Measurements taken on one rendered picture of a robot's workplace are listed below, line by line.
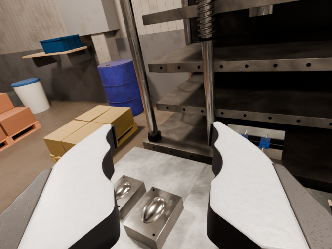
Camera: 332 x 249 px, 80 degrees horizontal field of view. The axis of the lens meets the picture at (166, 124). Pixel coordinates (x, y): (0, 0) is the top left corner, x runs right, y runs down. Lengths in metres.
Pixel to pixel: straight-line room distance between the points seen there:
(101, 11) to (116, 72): 1.02
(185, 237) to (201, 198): 0.19
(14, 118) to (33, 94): 1.24
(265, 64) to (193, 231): 0.74
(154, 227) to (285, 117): 0.74
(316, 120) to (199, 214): 0.64
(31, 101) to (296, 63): 5.19
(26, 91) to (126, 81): 2.64
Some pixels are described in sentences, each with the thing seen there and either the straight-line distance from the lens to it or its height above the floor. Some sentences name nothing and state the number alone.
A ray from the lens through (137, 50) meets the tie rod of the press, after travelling 1.17.
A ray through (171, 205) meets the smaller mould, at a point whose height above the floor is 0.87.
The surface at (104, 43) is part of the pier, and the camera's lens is 3.99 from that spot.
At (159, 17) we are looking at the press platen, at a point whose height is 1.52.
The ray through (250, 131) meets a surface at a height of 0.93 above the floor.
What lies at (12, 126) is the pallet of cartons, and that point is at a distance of 4.35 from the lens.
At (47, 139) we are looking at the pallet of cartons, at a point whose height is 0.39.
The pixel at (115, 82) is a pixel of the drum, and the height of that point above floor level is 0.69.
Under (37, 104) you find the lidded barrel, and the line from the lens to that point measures 5.53.
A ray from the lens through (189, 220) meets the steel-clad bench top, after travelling 0.88.
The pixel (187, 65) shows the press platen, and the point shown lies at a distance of 1.09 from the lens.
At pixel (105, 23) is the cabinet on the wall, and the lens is 3.85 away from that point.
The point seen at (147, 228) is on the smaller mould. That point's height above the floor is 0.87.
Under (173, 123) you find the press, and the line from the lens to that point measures 1.55.
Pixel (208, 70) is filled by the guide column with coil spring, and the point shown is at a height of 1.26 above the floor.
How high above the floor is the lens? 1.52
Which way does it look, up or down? 28 degrees down
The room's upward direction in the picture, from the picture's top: 10 degrees counter-clockwise
